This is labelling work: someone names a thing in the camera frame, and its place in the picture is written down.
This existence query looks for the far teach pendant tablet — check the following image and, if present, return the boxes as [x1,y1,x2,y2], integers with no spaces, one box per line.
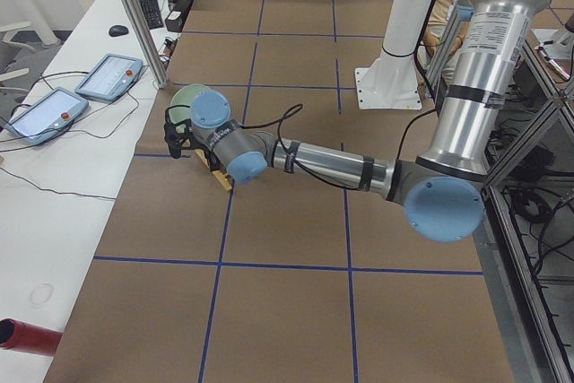
[75,53,144,102]

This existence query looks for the light green plate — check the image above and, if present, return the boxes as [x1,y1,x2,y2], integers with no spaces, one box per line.
[170,83,210,124]

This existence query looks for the black box on desk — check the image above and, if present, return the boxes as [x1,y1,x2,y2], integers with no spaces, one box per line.
[164,0,194,33]

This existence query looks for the near teach pendant tablet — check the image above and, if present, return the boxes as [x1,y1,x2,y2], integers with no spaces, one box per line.
[5,87,89,144]

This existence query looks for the red cylinder tube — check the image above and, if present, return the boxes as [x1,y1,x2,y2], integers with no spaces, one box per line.
[1,318,63,356]

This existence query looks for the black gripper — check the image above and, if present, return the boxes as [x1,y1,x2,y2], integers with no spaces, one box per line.
[163,105,196,159]

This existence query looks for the white desk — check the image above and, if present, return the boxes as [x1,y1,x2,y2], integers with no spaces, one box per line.
[0,0,207,383]

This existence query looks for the blue tape grid lines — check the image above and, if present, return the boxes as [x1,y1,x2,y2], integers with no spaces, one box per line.
[91,0,574,383]

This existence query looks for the wooden dish rack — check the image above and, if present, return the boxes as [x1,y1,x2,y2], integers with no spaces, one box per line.
[195,149,233,192]

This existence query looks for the aluminium frame rack right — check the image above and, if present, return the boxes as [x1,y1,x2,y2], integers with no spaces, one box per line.
[465,0,574,383]

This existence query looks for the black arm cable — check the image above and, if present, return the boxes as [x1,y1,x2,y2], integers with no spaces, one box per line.
[241,0,454,190]

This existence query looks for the grey office chair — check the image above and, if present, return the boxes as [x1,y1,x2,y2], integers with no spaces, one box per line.
[0,19,32,97]

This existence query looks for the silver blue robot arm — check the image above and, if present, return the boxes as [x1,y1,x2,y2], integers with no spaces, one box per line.
[164,0,551,242]

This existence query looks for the teach pendant tablet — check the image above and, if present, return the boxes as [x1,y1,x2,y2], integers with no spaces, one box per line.
[5,87,89,144]
[75,53,144,102]

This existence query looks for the black keyboard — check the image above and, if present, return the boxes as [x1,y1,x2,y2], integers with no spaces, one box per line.
[138,0,163,30]

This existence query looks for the black pendant cable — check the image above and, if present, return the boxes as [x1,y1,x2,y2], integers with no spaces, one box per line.
[0,70,140,201]

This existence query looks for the aluminium frame post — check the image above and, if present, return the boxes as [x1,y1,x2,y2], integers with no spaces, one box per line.
[120,0,169,89]

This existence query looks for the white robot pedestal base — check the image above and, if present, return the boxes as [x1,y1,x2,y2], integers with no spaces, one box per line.
[355,0,432,110]

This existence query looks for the person in beige shorts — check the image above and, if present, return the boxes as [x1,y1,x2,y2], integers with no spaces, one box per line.
[418,0,468,83]

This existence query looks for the black computer mouse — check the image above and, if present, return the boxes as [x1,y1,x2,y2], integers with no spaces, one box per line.
[108,24,129,38]

